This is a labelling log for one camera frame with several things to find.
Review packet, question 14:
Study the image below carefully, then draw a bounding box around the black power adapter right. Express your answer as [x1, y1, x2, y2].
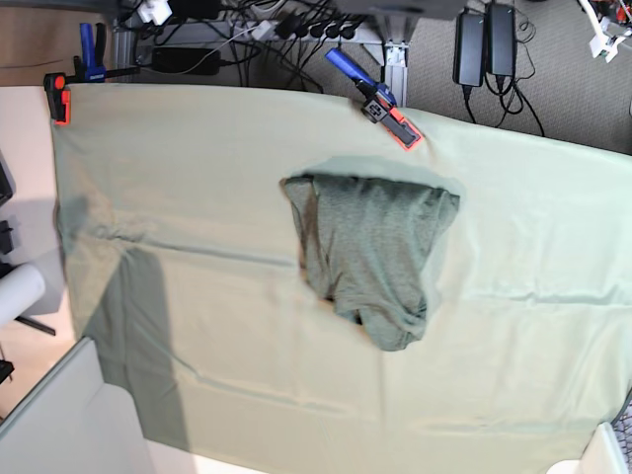
[485, 2, 516, 77]

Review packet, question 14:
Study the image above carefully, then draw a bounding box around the black power adapter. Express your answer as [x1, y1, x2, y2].
[452, 11, 485, 87]
[485, 2, 516, 77]

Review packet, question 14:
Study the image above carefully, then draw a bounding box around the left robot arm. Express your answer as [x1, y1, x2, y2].
[577, 0, 631, 63]

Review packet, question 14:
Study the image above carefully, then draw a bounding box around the white power strip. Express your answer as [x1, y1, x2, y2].
[213, 20, 383, 45]

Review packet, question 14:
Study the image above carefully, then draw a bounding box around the blue orange clamp tool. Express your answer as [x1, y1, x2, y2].
[325, 47, 424, 151]

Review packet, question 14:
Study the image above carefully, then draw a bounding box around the black power adapter left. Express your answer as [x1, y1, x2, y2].
[452, 11, 485, 87]

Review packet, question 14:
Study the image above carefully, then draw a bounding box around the white cylinder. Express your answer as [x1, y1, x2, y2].
[0, 264, 45, 326]

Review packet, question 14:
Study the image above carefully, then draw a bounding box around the red black table clamp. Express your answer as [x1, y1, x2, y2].
[43, 73, 74, 125]

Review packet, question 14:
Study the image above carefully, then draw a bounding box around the light green table cloth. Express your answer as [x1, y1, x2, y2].
[52, 84, 631, 473]

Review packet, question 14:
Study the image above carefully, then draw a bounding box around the green T-shirt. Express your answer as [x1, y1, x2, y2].
[282, 174, 460, 352]

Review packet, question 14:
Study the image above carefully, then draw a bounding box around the black power brick on floor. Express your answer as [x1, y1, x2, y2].
[150, 47, 222, 76]

